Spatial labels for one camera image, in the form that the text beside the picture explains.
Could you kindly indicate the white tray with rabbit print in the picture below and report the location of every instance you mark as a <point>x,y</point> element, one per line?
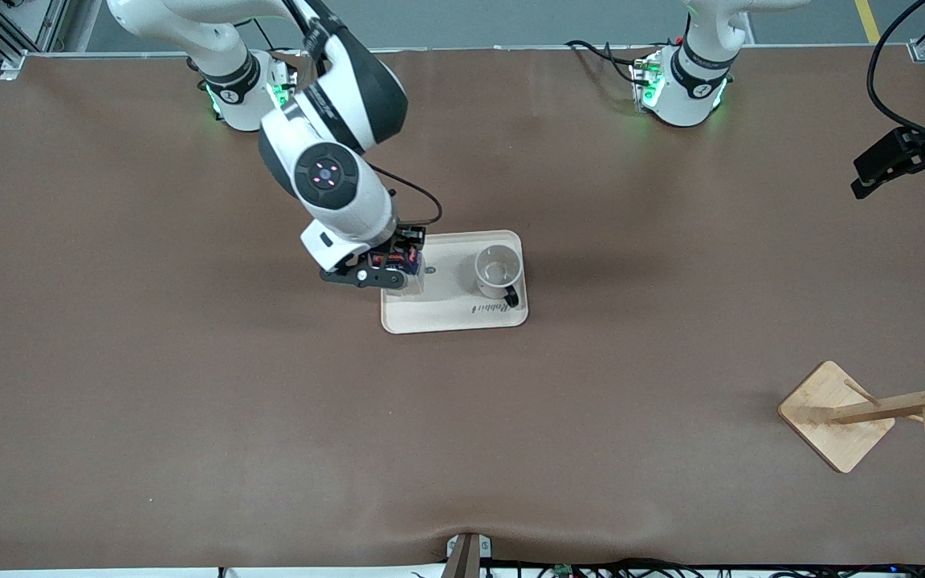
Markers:
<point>446,313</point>

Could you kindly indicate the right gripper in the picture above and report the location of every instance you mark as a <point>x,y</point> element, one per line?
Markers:
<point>409,237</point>

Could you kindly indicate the wooden mug tree stand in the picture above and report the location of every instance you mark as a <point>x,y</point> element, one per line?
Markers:
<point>832,433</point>

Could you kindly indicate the metal corner bracket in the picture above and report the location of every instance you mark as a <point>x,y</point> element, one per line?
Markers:
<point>485,547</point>

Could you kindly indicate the wooden post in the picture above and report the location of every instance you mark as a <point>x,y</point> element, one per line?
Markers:
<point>462,562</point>

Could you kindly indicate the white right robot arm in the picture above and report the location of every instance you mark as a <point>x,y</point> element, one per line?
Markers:
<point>350,88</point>

